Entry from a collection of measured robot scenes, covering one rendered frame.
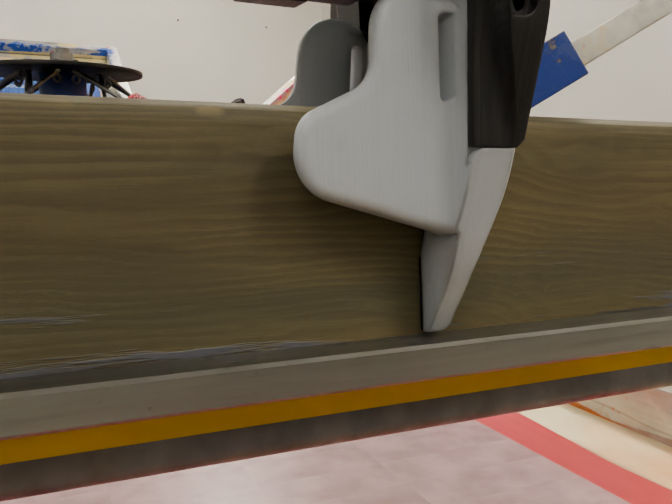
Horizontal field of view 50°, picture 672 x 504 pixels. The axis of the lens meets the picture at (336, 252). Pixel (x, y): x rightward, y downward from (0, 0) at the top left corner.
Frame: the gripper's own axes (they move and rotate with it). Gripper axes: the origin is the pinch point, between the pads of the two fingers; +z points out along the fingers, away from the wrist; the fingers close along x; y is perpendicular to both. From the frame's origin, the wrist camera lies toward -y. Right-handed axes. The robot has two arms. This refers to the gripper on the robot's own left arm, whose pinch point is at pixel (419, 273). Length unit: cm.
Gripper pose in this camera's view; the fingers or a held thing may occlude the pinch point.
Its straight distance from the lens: 22.9
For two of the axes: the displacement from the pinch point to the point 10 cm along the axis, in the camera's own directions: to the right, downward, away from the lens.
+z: -0.1, 9.9, 1.2
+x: 4.2, 1.1, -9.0
